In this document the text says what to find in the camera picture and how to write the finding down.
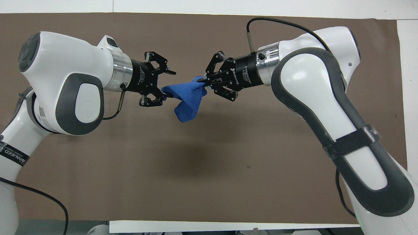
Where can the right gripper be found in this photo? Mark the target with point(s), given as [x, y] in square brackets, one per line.
[243, 73]

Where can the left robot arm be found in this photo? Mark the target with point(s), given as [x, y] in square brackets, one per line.
[62, 62]

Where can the blue towel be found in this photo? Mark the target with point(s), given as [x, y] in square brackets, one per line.
[187, 99]

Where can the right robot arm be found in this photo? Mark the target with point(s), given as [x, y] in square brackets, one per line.
[313, 85]

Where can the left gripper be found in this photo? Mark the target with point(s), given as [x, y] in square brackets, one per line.
[143, 77]

